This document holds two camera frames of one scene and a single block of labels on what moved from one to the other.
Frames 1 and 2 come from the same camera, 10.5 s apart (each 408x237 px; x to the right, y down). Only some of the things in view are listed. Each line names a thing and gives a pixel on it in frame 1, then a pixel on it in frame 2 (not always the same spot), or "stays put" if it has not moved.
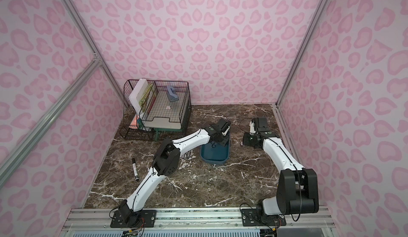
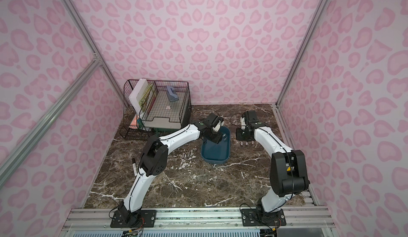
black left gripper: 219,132 → 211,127
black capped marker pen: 135,169 stays put
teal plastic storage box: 214,152 stays put
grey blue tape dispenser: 172,93 stays put
